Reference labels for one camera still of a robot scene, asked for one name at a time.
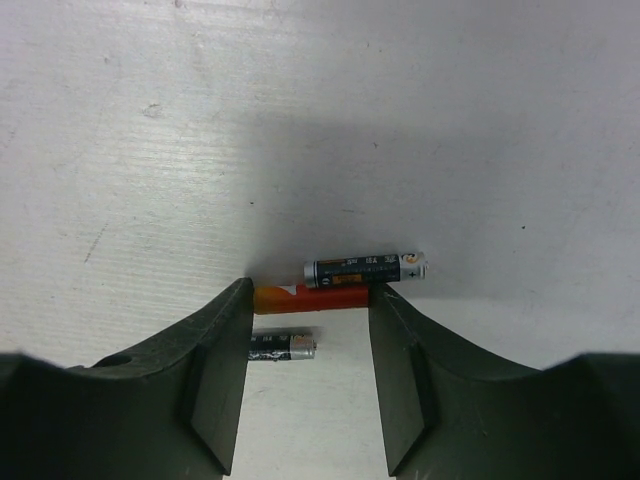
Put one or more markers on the red orange battery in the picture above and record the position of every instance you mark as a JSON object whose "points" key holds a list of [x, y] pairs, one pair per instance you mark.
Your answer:
{"points": [[268, 300]]}

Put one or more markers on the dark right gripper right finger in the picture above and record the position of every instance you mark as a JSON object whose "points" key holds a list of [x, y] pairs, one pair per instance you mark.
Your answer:
{"points": [[450, 409]]}

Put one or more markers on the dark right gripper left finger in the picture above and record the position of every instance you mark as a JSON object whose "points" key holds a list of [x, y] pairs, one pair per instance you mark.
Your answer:
{"points": [[165, 408]]}

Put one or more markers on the black battery lower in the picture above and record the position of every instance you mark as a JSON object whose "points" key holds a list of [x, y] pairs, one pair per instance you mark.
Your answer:
{"points": [[282, 346]]}

